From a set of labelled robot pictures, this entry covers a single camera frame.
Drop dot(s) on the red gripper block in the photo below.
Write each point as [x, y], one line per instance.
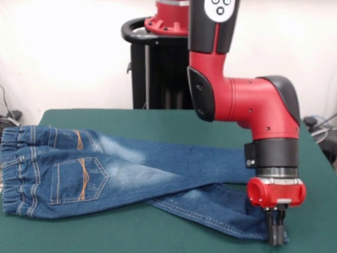
[276, 192]

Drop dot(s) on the blue denim jeans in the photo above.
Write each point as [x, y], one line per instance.
[118, 171]

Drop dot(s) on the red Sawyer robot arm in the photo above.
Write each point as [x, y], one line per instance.
[237, 100]

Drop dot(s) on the black office chair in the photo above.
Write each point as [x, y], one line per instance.
[330, 147]

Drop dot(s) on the dark green table cloth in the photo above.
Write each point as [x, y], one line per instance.
[158, 237]

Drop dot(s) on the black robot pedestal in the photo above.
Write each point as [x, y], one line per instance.
[158, 79]

